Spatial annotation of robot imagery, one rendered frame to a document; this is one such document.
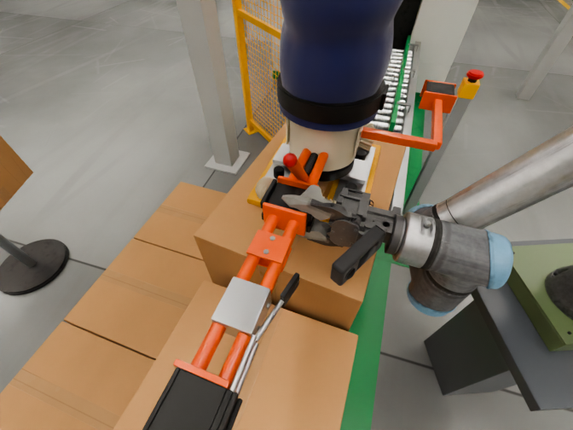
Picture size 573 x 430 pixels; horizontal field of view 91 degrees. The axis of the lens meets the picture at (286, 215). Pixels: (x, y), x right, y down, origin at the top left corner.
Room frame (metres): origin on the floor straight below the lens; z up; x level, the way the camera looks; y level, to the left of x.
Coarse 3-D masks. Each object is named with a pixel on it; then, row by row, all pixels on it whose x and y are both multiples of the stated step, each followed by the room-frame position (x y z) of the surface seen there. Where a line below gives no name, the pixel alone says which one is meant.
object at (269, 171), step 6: (276, 150) 0.69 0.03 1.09; (270, 162) 0.63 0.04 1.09; (270, 168) 0.60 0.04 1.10; (276, 168) 0.57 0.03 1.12; (282, 168) 0.57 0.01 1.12; (264, 174) 0.58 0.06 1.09; (270, 174) 0.57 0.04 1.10; (276, 174) 0.55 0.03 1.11; (282, 174) 0.56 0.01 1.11; (288, 174) 0.57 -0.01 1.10; (252, 192) 0.51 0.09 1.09; (252, 198) 0.49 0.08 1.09; (258, 198) 0.49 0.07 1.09; (252, 204) 0.48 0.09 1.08; (258, 204) 0.48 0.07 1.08
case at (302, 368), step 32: (224, 288) 0.32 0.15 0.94; (192, 320) 0.24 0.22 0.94; (288, 320) 0.24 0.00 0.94; (160, 352) 0.17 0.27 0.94; (192, 352) 0.17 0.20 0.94; (224, 352) 0.17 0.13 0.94; (256, 352) 0.17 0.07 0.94; (288, 352) 0.17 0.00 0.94; (320, 352) 0.17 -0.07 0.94; (352, 352) 0.17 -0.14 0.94; (160, 384) 0.11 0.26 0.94; (256, 384) 0.11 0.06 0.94; (288, 384) 0.11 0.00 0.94; (320, 384) 0.11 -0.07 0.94; (128, 416) 0.06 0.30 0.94; (256, 416) 0.06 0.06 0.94; (288, 416) 0.06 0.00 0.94; (320, 416) 0.06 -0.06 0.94
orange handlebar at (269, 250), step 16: (432, 112) 0.71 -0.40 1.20; (368, 128) 0.61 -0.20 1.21; (432, 128) 0.62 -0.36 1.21; (400, 144) 0.57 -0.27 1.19; (416, 144) 0.56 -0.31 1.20; (432, 144) 0.55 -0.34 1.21; (304, 160) 0.49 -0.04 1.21; (320, 160) 0.49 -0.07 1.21; (320, 176) 0.45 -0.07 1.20; (272, 224) 0.31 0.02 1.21; (288, 224) 0.31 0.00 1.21; (256, 240) 0.27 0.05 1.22; (272, 240) 0.27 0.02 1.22; (288, 240) 0.27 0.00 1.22; (256, 256) 0.25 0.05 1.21; (272, 256) 0.24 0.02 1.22; (288, 256) 0.26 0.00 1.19; (240, 272) 0.22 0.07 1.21; (272, 272) 0.21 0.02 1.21; (272, 288) 0.19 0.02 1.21; (208, 336) 0.12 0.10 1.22; (240, 336) 0.12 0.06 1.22; (208, 352) 0.10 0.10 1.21; (240, 352) 0.10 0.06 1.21; (224, 368) 0.08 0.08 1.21
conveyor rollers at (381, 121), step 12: (396, 60) 2.72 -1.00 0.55; (408, 60) 2.75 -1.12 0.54; (396, 72) 2.52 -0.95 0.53; (408, 72) 2.50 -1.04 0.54; (396, 84) 2.26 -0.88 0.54; (384, 108) 1.94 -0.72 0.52; (372, 120) 1.73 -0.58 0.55; (384, 120) 1.76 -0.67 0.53; (396, 120) 1.74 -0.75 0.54; (396, 132) 1.59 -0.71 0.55
